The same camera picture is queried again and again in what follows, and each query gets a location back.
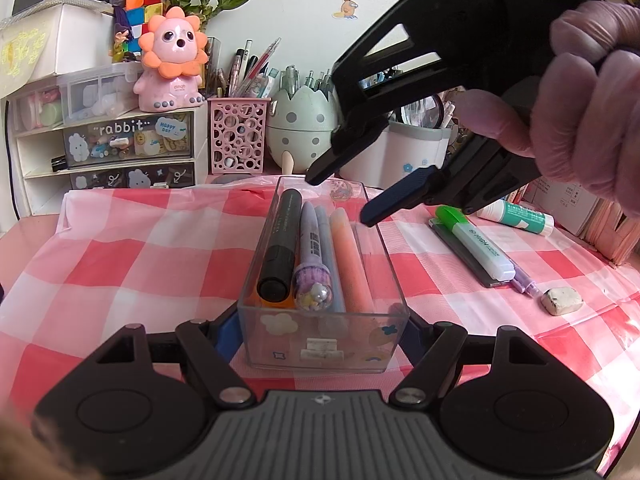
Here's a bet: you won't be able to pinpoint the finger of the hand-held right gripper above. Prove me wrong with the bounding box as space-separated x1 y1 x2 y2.
305 0 501 187
359 135 544 228

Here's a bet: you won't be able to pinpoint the green and white glue stick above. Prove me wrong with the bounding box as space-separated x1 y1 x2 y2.
475 199 556 236

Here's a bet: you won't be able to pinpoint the small clear drawer organizer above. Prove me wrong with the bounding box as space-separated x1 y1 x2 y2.
9 82 65 133

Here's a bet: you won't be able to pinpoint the stack of white papers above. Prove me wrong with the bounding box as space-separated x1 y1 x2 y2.
520 180 606 238

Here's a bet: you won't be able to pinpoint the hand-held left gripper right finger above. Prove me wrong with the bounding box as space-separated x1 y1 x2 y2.
390 309 547 408

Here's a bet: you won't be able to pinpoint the pink lion toy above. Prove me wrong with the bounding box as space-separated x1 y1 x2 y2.
134 6 210 113

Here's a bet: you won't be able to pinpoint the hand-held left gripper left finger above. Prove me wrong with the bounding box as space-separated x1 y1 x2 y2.
92 302 258 408

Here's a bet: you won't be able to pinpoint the person's right hand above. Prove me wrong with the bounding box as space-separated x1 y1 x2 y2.
457 1 640 202

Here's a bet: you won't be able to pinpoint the purple pen with charm top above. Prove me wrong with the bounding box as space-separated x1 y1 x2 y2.
292 201 335 313

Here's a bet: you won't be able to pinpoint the pink accordion folder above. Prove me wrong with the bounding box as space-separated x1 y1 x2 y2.
582 195 640 266

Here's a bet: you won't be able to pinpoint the red checkered tablecloth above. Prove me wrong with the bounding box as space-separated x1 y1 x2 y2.
0 175 640 461

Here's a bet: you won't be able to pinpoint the colourful puzzle cube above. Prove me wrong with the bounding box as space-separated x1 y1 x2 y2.
125 0 166 53

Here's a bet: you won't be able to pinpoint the slim purple pen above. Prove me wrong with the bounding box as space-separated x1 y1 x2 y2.
507 265 541 298

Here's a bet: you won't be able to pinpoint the egg-shaped pen holder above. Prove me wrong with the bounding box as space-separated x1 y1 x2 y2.
265 85 341 173

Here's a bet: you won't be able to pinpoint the blue pen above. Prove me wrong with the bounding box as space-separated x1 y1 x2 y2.
316 207 347 313

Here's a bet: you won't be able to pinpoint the coral pink pen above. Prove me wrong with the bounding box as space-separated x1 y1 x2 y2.
330 207 376 316

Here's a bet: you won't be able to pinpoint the white storage box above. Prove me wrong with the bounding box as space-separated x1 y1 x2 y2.
0 2 121 101

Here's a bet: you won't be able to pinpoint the pens in egg holder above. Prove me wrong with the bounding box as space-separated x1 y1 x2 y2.
280 65 333 103

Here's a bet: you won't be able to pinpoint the white eraser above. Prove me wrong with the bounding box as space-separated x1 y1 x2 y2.
539 286 585 317

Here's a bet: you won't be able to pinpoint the magnifying glass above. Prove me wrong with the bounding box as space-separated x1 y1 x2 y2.
395 94 446 132

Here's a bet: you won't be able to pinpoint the pink mesh pen holder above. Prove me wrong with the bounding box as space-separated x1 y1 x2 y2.
207 96 272 176

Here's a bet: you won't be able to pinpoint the black marker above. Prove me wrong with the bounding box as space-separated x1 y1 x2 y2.
256 187 303 303

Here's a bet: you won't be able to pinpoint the green highlighter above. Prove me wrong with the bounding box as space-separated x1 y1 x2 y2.
434 205 517 282

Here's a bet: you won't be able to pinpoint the orange highlighter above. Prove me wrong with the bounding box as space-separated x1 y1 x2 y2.
257 290 296 310

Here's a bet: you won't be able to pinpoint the grey flower-shaped pen holder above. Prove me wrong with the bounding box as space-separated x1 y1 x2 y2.
345 110 453 193

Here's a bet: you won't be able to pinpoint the small purple figurine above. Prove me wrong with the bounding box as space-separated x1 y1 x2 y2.
111 5 138 63

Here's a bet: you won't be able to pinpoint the glass vase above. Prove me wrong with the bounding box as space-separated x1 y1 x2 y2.
202 35 222 96

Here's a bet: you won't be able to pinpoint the clear plastic storage box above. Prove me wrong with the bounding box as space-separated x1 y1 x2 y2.
57 62 146 123

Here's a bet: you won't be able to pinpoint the white drawer unit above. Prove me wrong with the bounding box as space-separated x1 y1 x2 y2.
7 82 211 216

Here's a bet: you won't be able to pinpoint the pens in pink holder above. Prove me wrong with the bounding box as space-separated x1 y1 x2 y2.
215 37 281 100

